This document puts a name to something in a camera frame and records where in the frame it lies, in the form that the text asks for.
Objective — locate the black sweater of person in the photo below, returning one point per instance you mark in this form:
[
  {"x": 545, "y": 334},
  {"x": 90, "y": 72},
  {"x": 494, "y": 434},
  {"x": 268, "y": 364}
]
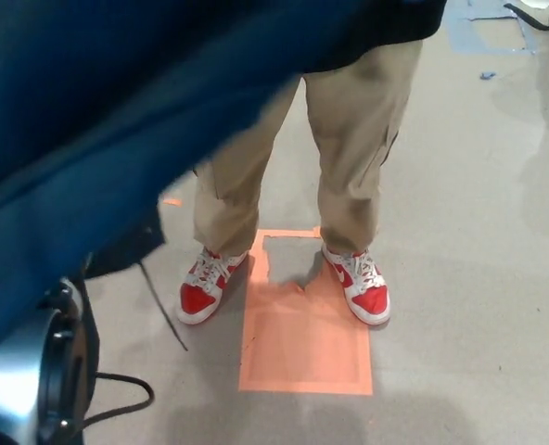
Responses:
[{"x": 395, "y": 28}]

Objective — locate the khaki trousers of person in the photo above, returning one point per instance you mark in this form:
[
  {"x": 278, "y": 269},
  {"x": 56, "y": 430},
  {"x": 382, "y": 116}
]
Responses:
[{"x": 348, "y": 139}]

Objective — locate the person's left red white sneaker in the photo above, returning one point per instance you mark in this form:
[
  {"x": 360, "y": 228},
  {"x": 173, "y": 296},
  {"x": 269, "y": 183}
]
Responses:
[{"x": 367, "y": 301}]

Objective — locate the robot left silver arm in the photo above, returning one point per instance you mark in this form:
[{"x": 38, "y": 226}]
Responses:
[{"x": 5, "y": 394}]

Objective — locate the small orange tape scrap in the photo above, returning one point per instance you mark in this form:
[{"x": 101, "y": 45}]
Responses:
[{"x": 172, "y": 202}]

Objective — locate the small blue tape scrap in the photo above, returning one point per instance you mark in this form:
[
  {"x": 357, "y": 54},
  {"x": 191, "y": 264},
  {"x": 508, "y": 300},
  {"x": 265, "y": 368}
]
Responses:
[{"x": 488, "y": 75}]

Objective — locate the navy blue coat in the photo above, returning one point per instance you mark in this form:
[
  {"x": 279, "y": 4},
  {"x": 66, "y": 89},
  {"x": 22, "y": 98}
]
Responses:
[{"x": 93, "y": 116}]

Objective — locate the person's right red white sneaker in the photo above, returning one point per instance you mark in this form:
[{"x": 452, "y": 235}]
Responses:
[{"x": 200, "y": 301}]

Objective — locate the blue tape floor marking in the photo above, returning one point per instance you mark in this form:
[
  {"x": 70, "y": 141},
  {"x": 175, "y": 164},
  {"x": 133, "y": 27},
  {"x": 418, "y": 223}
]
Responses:
[{"x": 464, "y": 32}]

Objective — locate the robot left black hand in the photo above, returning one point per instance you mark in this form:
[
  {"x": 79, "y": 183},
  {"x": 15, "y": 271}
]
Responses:
[{"x": 66, "y": 361}]

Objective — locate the person's red white sneaker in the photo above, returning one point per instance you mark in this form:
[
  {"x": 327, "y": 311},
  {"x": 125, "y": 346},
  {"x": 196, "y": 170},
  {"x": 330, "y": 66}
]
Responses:
[
  {"x": 200, "y": 301},
  {"x": 367, "y": 301}
]

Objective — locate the orange tape floor marker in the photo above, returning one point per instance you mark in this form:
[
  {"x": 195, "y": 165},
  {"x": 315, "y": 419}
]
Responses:
[{"x": 302, "y": 347}]

